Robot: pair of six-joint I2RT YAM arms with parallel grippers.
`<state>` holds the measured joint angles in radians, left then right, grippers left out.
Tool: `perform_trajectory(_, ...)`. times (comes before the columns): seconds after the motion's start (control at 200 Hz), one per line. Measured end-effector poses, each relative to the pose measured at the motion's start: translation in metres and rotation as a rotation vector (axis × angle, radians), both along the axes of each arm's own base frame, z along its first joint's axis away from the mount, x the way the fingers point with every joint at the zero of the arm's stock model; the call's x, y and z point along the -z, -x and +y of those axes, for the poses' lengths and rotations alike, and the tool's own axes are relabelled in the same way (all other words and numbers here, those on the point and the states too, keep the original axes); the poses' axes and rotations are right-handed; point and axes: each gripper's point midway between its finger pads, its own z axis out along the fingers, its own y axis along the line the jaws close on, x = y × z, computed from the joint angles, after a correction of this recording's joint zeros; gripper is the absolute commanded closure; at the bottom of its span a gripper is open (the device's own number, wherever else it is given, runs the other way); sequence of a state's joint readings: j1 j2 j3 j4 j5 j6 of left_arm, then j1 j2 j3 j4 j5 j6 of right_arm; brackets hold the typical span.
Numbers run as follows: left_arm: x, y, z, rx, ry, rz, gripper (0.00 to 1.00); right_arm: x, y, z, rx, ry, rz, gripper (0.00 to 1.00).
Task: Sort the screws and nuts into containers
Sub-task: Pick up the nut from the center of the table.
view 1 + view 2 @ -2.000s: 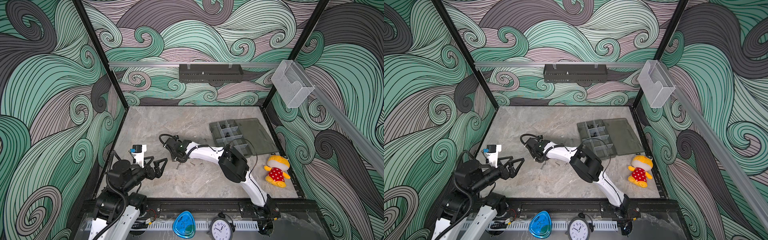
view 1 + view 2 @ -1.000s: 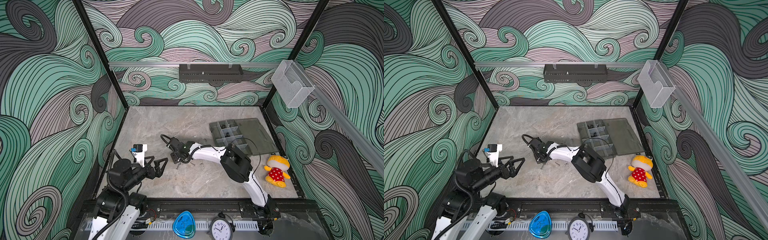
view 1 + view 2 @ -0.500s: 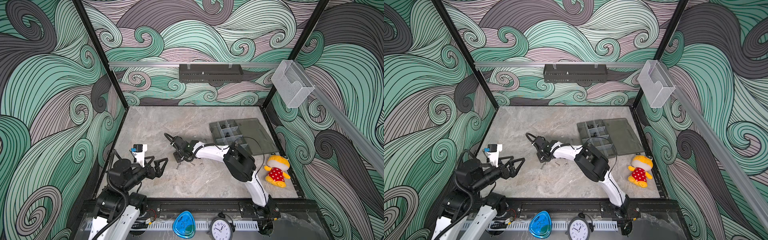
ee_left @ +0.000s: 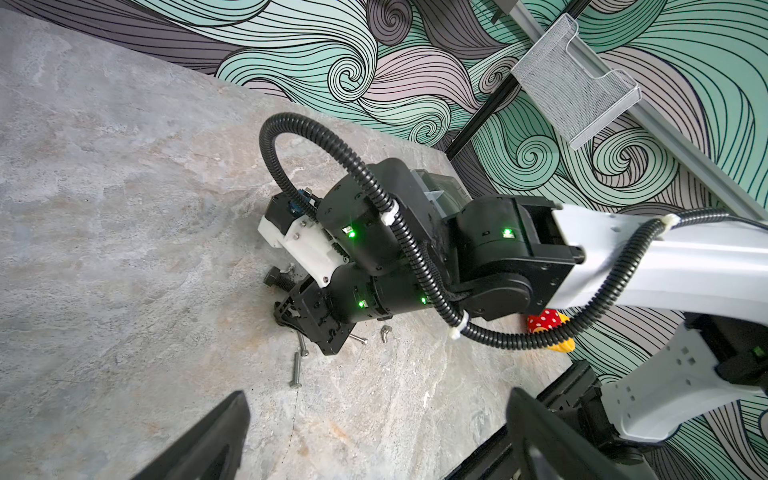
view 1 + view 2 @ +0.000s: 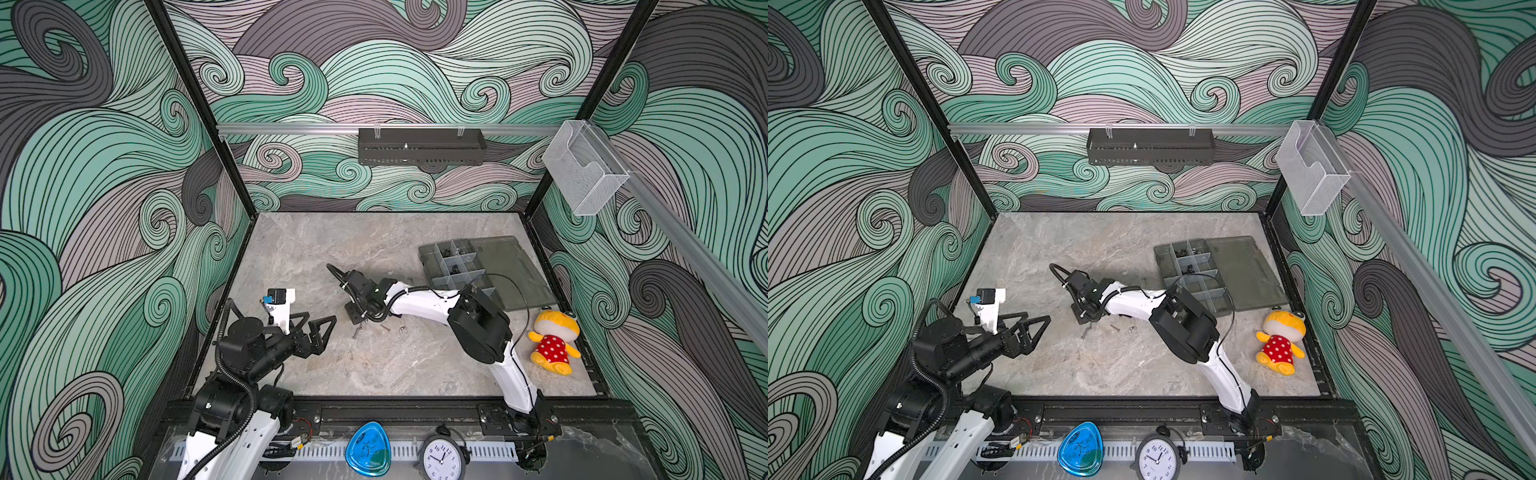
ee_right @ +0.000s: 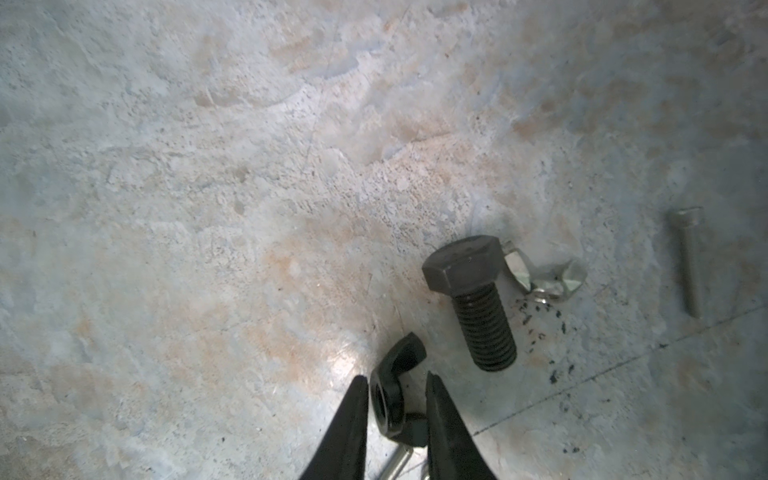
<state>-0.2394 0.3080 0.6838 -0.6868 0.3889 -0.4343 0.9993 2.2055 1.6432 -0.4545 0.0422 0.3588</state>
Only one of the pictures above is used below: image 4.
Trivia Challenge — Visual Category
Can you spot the short silver screw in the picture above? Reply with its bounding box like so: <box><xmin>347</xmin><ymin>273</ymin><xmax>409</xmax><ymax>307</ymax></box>
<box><xmin>297</xmin><ymin>332</ymin><xmax>309</xmax><ymax>358</ymax></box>

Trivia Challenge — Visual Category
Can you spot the clear acrylic wall holder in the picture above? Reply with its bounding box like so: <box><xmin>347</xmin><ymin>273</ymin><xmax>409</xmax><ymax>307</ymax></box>
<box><xmin>511</xmin><ymin>14</ymin><xmax>642</xmax><ymax>150</ymax></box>

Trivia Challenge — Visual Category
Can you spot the silver long screw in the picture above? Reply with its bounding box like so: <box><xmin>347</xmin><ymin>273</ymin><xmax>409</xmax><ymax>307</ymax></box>
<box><xmin>289</xmin><ymin>351</ymin><xmax>302</xmax><ymax>389</ymax></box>

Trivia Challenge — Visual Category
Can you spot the black hex bolt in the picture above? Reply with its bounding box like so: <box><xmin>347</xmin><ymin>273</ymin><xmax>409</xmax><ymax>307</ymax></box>
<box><xmin>263</xmin><ymin>266</ymin><xmax>296</xmax><ymax>292</ymax></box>

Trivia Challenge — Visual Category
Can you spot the yellow red plush toy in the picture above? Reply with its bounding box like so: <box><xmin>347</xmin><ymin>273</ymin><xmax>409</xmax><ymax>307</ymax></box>
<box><xmin>526</xmin><ymin>309</ymin><xmax>576</xmax><ymax>354</ymax></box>

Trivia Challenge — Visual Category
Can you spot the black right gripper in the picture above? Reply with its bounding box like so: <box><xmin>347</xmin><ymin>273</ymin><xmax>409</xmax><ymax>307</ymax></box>
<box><xmin>273</xmin><ymin>276</ymin><xmax>354</xmax><ymax>356</ymax></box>

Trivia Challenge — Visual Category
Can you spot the silver wing nut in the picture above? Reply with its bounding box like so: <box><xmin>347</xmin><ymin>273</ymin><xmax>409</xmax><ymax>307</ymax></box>
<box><xmin>380</xmin><ymin>325</ymin><xmax>392</xmax><ymax>343</ymax></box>

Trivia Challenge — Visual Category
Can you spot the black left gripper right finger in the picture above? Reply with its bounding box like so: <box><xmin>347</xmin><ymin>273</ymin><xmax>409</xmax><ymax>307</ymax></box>
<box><xmin>506</xmin><ymin>387</ymin><xmax>657</xmax><ymax>480</ymax></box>

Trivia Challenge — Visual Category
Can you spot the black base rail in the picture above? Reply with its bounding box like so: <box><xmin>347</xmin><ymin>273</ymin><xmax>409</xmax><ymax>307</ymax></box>
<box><xmin>447</xmin><ymin>361</ymin><xmax>622</xmax><ymax>479</ymax></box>

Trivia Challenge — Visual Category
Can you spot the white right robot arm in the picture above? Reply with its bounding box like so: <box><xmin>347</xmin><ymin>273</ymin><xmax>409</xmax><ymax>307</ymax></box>
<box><xmin>259</xmin><ymin>113</ymin><xmax>767</xmax><ymax>450</ymax></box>

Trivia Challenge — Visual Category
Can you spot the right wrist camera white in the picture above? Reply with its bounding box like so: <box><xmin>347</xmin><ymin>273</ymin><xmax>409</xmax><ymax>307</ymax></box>
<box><xmin>258</xmin><ymin>193</ymin><xmax>348</xmax><ymax>288</ymax></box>

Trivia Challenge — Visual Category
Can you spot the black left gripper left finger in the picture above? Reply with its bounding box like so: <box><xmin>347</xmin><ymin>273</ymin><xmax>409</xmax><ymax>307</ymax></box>
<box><xmin>134</xmin><ymin>390</ymin><xmax>251</xmax><ymax>479</ymax></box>

